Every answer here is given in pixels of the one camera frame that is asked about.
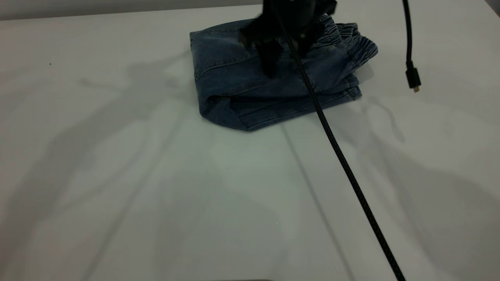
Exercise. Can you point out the blue denim shorts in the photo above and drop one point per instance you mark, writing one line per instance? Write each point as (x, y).
(242, 86)

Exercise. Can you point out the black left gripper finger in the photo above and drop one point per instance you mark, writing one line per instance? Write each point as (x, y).
(304, 45)
(269, 58)

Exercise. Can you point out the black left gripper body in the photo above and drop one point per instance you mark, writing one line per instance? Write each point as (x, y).
(293, 17)

